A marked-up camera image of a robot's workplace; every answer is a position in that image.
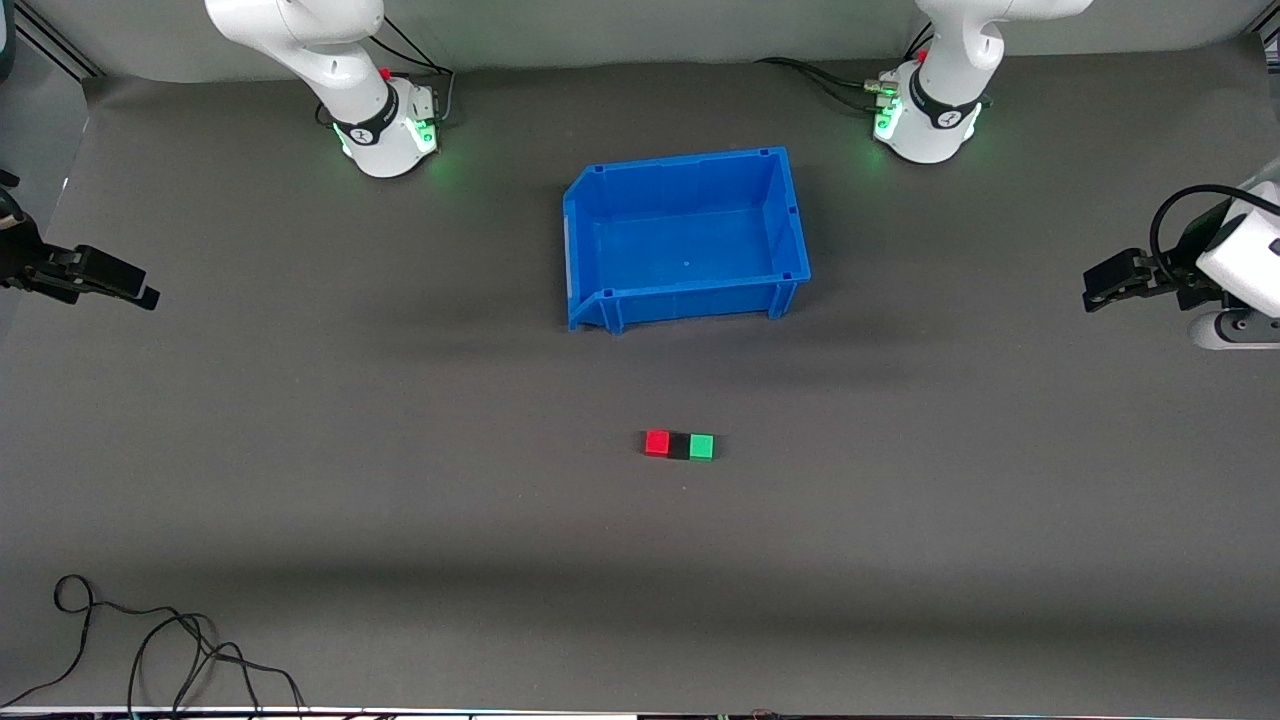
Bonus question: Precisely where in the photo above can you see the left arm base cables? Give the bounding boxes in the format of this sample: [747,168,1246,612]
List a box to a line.
[755,20,936,113]

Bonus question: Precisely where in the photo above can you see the loose thin black cable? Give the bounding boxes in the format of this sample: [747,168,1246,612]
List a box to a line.
[0,574,306,713]

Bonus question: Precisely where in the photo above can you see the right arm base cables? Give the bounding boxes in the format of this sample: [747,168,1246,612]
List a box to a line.
[318,15,458,129]

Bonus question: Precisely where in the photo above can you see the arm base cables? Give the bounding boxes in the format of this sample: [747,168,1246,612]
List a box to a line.
[318,15,458,129]
[755,20,936,113]

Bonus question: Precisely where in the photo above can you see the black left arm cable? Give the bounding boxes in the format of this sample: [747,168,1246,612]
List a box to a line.
[1148,183,1280,267]

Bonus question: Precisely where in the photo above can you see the blue plastic storage bin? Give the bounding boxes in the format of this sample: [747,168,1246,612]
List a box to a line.
[562,146,812,335]

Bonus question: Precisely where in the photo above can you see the grey table mat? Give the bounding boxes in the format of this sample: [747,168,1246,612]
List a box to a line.
[0,35,1280,713]

